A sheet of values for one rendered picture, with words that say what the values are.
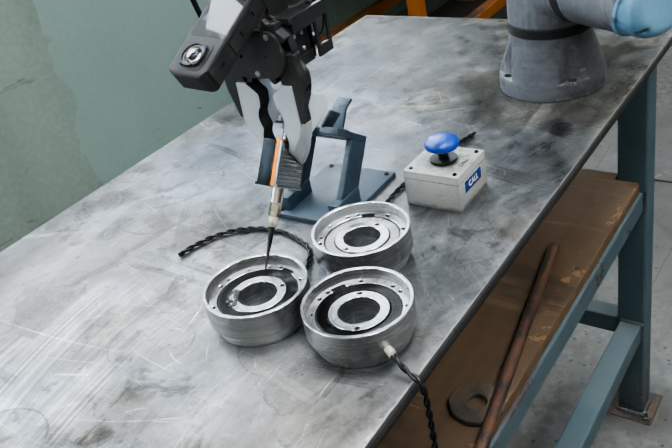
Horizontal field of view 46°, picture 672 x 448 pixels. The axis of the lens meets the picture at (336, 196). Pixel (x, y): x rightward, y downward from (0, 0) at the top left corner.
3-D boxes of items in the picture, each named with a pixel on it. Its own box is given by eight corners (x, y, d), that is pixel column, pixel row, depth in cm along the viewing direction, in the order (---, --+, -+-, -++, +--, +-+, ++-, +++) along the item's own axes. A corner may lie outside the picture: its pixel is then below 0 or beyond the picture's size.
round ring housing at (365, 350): (291, 328, 77) (282, 294, 75) (385, 286, 81) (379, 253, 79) (338, 390, 69) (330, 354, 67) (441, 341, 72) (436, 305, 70)
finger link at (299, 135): (349, 142, 83) (324, 58, 79) (317, 169, 79) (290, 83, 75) (325, 142, 85) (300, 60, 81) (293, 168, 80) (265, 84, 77)
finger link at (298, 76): (324, 118, 77) (297, 31, 73) (315, 125, 76) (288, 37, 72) (286, 119, 80) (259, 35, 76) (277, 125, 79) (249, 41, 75)
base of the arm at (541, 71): (524, 58, 126) (520, -3, 121) (621, 64, 118) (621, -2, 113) (483, 97, 116) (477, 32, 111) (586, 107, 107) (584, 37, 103)
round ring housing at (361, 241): (408, 287, 80) (403, 254, 78) (308, 290, 82) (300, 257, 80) (420, 230, 88) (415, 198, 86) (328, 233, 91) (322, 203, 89)
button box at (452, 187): (462, 213, 90) (457, 175, 88) (407, 203, 94) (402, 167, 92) (492, 179, 95) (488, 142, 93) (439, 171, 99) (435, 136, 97)
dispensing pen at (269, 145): (241, 267, 80) (267, 102, 80) (266, 267, 84) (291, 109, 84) (258, 271, 79) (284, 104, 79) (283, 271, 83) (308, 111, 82)
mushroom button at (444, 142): (453, 185, 91) (448, 146, 88) (422, 180, 93) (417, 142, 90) (468, 169, 93) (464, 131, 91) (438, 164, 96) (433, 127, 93)
